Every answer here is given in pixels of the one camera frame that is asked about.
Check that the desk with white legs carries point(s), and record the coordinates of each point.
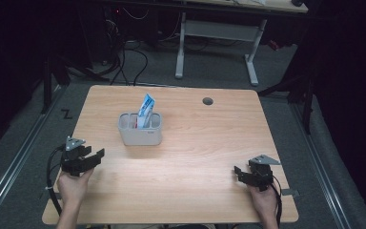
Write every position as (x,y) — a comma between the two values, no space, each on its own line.
(219,30)

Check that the red and blue toothpaste tube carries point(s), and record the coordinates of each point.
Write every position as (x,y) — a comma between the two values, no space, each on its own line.
(146,109)

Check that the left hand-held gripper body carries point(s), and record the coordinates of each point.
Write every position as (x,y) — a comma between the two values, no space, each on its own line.
(73,162)

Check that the person's left hand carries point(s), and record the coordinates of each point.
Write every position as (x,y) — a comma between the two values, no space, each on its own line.
(73,187)

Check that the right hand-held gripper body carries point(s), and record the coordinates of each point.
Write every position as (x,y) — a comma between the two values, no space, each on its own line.
(261,173)

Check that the grey plastic holder box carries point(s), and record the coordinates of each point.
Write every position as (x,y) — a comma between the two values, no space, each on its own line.
(139,135)

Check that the metal floor rail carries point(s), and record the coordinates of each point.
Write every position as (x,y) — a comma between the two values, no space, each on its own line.
(16,165)
(322,171)

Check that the black metal stand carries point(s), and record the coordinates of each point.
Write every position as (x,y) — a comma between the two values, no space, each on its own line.
(308,105)
(47,86)

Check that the person's right hand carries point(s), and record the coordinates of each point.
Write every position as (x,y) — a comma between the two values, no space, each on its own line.
(264,202)

